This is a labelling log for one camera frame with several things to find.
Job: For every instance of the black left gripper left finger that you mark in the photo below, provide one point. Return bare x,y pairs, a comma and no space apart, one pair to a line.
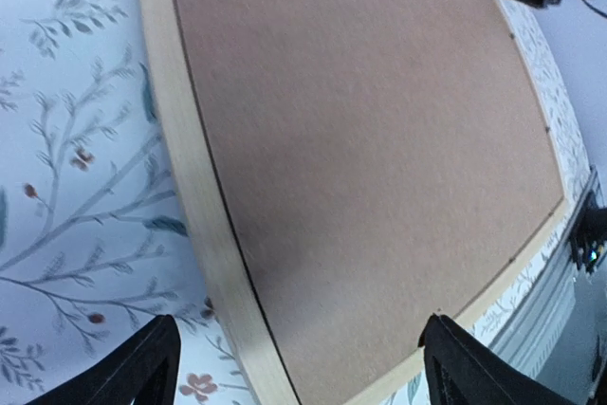
142,370

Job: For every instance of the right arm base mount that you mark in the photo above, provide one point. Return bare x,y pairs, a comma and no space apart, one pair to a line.
587,238

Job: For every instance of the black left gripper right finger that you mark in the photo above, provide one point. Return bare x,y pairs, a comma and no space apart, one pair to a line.
461,370

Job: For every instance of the front aluminium rail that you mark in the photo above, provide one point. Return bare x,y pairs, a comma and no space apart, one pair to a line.
557,336

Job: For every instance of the brown frame backing board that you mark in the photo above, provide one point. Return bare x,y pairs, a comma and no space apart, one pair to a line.
370,139

